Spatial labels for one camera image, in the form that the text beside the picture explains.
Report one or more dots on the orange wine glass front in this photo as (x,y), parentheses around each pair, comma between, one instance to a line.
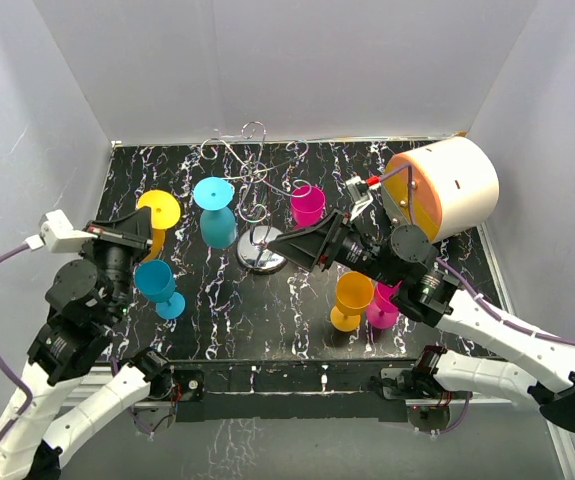
(353,294)

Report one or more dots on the pink wine glass front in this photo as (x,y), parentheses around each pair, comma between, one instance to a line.
(381,313)

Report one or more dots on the white orange cylindrical container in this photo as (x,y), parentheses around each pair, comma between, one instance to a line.
(445,188)

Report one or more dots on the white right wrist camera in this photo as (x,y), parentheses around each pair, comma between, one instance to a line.
(360,190)

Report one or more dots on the pink wine glass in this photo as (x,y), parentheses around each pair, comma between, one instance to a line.
(307,205)
(381,313)

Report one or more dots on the pink wine glass rear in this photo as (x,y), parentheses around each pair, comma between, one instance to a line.
(307,205)

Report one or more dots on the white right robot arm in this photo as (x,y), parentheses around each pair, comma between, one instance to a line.
(535,367)

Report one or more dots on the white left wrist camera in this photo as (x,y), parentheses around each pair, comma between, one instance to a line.
(58,235)

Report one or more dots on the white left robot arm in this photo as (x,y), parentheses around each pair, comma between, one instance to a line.
(88,297)

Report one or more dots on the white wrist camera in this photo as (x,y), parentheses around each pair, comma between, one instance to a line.
(360,190)
(58,235)

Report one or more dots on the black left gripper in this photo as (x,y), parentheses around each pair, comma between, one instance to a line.
(133,230)

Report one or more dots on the chrome wine glass rack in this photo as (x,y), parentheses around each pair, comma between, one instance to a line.
(254,198)

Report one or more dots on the blue wine glass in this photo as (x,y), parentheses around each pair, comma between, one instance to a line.
(155,281)
(217,221)

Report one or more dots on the aluminium front rail frame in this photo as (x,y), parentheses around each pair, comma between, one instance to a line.
(289,435)

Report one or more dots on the orange wine glass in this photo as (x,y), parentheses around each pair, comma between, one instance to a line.
(165,213)
(353,294)

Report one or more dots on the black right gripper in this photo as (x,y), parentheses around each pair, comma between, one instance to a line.
(306,246)

